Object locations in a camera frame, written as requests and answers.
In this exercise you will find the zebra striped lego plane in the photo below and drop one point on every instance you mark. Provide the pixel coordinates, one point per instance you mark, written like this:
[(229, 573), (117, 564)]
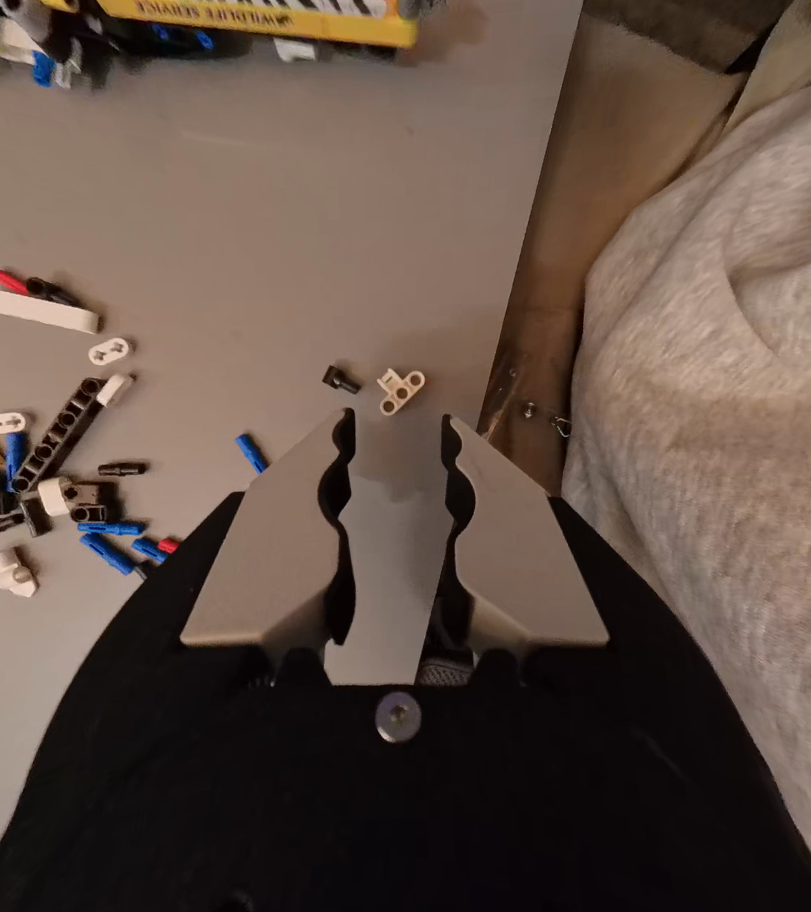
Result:
[(255, 18)]

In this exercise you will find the white lego connector piece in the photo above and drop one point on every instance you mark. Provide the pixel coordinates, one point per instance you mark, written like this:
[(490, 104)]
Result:
[(399, 392)]

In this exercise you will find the small metal hook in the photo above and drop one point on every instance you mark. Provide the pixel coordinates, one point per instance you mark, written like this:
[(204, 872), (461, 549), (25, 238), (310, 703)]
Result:
[(562, 425)]

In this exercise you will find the blue lego pin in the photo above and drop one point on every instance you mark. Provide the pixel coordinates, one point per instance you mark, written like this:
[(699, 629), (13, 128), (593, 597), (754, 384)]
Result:
[(252, 454)]

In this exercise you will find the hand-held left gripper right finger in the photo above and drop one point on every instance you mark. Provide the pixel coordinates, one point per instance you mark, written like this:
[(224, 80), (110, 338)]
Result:
[(526, 570)]

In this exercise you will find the black lego pin connector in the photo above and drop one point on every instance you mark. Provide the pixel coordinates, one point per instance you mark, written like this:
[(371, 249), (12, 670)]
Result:
[(341, 379)]

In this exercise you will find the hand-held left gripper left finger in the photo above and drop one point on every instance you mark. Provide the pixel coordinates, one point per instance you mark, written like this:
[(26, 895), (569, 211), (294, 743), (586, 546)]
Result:
[(270, 563)]

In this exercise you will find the pile of loose lego pieces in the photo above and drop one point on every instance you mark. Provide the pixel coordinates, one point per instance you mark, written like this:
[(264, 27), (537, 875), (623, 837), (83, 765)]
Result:
[(56, 434)]

